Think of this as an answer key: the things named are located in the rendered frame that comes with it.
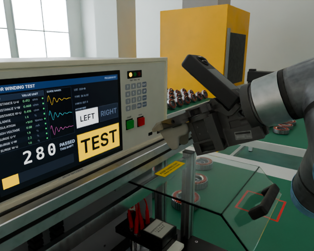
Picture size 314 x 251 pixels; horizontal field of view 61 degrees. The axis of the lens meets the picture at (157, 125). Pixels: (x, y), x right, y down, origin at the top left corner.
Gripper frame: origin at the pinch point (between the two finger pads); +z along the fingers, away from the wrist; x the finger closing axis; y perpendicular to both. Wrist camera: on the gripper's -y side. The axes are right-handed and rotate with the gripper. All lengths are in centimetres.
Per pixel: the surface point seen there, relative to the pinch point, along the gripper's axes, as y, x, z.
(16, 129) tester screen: -6.3, -24.1, 4.9
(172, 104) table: -13, 190, 120
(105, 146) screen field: 0.5, -7.4, 8.1
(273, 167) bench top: 42, 98, 13
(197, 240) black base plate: 38.0, 21.9, 17.8
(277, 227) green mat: 48, 46, 2
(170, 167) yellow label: 10.7, 8.1, 6.7
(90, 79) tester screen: -11.6, -10.2, 2.5
